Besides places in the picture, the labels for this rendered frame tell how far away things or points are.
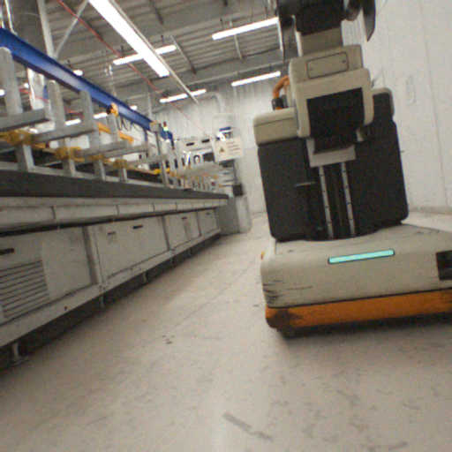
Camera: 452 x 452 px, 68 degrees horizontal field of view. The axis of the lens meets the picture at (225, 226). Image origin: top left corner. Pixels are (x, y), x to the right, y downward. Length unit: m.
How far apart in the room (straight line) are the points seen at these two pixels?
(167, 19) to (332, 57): 7.95
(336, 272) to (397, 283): 0.18
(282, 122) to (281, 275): 0.63
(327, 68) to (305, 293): 0.70
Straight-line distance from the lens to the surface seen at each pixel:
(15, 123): 1.15
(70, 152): 1.60
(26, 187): 1.31
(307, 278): 1.06
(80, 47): 9.68
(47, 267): 1.76
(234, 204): 5.79
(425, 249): 1.12
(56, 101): 1.66
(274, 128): 1.39
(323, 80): 1.13
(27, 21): 8.02
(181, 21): 8.90
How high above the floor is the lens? 0.46
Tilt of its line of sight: 3 degrees down
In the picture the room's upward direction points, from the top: 10 degrees counter-clockwise
